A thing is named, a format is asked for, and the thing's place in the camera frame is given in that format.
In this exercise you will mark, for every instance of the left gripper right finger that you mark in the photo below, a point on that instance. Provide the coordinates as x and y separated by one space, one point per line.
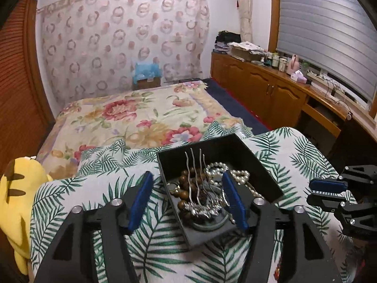
305 255

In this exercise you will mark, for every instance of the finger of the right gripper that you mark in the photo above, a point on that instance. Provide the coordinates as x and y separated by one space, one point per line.
326 202
328 185

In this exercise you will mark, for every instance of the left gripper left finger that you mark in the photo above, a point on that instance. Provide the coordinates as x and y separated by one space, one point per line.
70 256

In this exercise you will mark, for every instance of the silver hair comb ornament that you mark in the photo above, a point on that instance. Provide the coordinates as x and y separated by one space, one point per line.
205 197

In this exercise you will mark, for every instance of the green jade bangle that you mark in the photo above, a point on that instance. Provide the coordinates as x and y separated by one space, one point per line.
209 225

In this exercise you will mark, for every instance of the black open jewelry box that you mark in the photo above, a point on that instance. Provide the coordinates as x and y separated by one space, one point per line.
232 152

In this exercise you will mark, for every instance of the wooden side cabinet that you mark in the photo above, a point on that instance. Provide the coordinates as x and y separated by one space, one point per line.
278 101

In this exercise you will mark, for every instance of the yellow pikachu plush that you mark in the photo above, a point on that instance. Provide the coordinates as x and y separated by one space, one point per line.
21 179

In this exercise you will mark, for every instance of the pink tissue box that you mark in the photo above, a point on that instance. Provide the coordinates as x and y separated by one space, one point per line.
298 77

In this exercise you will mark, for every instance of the pink bottle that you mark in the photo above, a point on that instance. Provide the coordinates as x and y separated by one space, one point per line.
293 65

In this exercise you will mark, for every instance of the navy blue bed sheet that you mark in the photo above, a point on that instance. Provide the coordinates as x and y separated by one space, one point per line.
235 108

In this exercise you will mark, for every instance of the brown louvered wardrobe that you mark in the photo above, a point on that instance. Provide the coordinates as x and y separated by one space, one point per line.
26 116

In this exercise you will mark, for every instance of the cardboard box on cabinet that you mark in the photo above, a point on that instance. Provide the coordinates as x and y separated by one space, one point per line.
246 51

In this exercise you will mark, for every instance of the floral bed blanket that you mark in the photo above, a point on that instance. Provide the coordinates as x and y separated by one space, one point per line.
146 118

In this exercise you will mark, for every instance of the grey window blind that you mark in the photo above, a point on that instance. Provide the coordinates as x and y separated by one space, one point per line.
335 35

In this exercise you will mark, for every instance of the stack of folded clothes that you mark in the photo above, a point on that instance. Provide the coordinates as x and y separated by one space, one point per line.
223 39

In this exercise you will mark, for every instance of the cardboard box with blue bag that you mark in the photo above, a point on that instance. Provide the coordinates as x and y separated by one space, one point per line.
146 76

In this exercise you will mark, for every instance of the circle pattern sheer curtain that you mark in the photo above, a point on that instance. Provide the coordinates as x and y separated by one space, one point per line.
92 48

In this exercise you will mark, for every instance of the beige tied window curtain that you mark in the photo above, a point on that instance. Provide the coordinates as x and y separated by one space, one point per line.
245 13

